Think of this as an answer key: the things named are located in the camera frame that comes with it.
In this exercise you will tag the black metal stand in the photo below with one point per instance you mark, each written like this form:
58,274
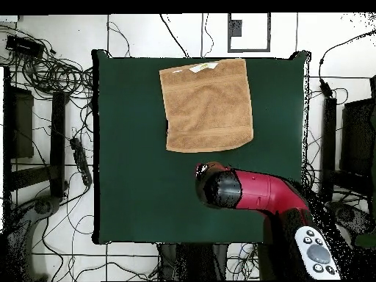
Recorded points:
357,132
58,132

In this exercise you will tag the dark green table cloth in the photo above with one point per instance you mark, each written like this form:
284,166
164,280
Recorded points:
132,176

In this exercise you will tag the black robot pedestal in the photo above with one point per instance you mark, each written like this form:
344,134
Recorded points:
188,261

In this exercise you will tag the dark green round object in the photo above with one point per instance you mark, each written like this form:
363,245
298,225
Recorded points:
367,241

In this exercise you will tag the black power strip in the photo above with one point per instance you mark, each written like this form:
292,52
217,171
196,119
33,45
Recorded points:
80,160

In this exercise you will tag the tan terry towel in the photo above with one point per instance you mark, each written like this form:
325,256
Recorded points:
205,108

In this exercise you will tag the black adapter box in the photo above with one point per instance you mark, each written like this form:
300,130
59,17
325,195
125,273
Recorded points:
23,45

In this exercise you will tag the grey square floor frame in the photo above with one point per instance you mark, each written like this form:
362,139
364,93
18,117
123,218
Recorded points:
235,29

